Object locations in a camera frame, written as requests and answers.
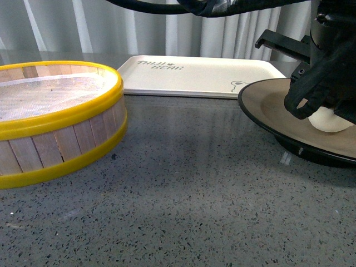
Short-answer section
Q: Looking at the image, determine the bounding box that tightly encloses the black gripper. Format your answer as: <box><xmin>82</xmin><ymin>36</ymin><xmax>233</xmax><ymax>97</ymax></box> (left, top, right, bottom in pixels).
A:
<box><xmin>255</xmin><ymin>1</ymin><xmax>355</xmax><ymax>124</ymax></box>

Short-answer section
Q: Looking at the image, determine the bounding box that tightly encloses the grey curtain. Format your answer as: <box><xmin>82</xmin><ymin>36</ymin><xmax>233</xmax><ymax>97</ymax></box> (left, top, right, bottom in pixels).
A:
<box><xmin>1</xmin><ymin>1</ymin><xmax>310</xmax><ymax>61</ymax></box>

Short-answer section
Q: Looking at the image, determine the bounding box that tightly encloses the yellow rimmed bamboo steamer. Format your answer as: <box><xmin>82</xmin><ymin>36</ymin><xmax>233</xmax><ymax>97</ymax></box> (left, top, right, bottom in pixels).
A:
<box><xmin>1</xmin><ymin>61</ymin><xmax>127</xmax><ymax>189</ymax></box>

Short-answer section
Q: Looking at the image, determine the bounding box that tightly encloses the beige plate with black rim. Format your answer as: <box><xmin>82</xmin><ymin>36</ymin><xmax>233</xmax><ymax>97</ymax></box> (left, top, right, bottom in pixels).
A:
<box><xmin>238</xmin><ymin>78</ymin><xmax>355</xmax><ymax>168</ymax></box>

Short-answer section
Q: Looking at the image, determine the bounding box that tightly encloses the white rectangular tray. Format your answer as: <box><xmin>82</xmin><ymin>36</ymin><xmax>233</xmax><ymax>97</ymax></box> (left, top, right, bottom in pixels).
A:
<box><xmin>118</xmin><ymin>56</ymin><xmax>285</xmax><ymax>99</ymax></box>

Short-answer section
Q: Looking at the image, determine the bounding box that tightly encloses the white steamed bun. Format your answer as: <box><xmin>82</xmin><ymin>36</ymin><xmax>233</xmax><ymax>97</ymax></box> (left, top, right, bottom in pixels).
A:
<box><xmin>308</xmin><ymin>106</ymin><xmax>354</xmax><ymax>133</ymax></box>

